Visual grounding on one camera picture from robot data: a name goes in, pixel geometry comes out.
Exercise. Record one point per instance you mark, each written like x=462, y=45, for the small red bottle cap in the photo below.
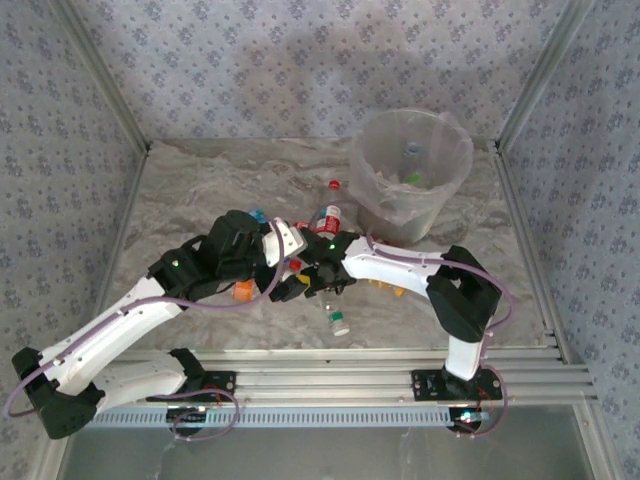
x=295, y=264

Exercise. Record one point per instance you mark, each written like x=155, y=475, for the red cap red-white label bottle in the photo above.
x=330, y=217

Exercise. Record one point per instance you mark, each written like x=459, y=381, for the small red label bottle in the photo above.
x=301, y=224

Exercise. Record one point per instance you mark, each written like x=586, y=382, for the amber bottle yellow cap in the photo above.
x=385, y=286

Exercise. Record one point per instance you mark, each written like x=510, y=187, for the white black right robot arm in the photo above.
x=390, y=265

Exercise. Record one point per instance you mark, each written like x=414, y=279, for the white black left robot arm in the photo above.
x=110, y=325

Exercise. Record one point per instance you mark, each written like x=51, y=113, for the translucent plastic bin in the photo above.
x=400, y=225

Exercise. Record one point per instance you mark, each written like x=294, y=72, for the clear plastic bin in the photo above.
x=365, y=185

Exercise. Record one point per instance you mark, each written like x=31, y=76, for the small controller board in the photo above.
x=187, y=414
x=467, y=416

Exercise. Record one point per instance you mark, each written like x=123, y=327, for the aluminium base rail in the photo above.
x=325, y=380

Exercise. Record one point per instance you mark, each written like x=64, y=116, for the aluminium side rail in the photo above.
x=126, y=210

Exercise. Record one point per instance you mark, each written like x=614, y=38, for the aluminium corner post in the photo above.
x=104, y=75
x=540, y=75

